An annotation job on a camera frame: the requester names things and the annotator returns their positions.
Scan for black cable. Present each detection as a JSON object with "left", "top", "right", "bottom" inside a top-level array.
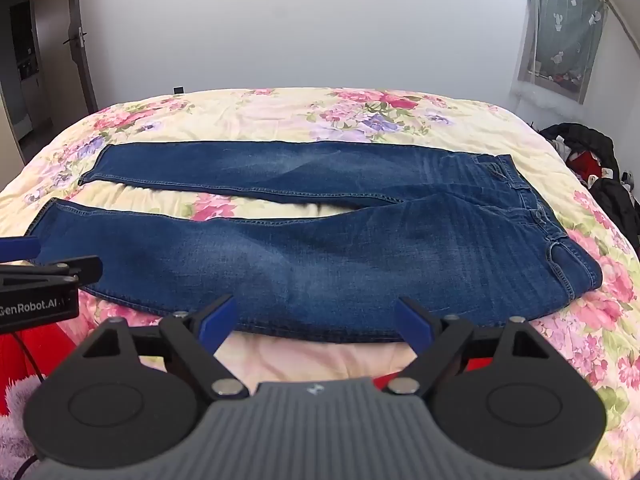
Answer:
[{"left": 11, "top": 331, "right": 48, "bottom": 480}]

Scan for blue denim pants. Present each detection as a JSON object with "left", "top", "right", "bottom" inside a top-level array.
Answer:
[{"left": 27, "top": 140, "right": 604, "bottom": 345}]

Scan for red garment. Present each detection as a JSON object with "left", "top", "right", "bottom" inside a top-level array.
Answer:
[{"left": 570, "top": 152, "right": 604, "bottom": 182}]

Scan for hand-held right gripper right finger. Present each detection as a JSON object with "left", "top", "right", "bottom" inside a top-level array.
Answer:
[{"left": 387, "top": 296, "right": 551, "bottom": 396}]

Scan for floral blanket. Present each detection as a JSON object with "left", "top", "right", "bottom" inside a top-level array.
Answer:
[{"left": 0, "top": 87, "right": 640, "bottom": 461}]

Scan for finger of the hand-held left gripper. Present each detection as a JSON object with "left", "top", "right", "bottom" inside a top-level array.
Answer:
[
  {"left": 0, "top": 235, "right": 42, "bottom": 264},
  {"left": 0, "top": 255, "right": 104, "bottom": 291}
]

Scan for red cloth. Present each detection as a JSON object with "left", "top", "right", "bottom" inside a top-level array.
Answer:
[{"left": 0, "top": 317, "right": 66, "bottom": 418}]

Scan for thin grey rod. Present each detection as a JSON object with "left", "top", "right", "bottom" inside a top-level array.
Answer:
[{"left": 575, "top": 0, "right": 640, "bottom": 53}]

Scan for black jacket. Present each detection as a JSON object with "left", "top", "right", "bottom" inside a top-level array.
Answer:
[{"left": 540, "top": 122, "right": 640, "bottom": 252}]

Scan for brown wooden door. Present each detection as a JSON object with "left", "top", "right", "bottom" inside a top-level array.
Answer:
[{"left": 27, "top": 0, "right": 99, "bottom": 133}]

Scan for grey patterned curtain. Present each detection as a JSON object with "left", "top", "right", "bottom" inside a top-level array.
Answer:
[{"left": 512, "top": 0, "right": 610, "bottom": 107}]

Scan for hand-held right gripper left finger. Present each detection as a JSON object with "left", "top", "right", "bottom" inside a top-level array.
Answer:
[{"left": 82, "top": 294, "right": 251, "bottom": 401}]

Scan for purple fluffy cloth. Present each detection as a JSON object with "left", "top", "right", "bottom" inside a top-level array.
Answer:
[{"left": 0, "top": 377, "right": 47, "bottom": 480}]

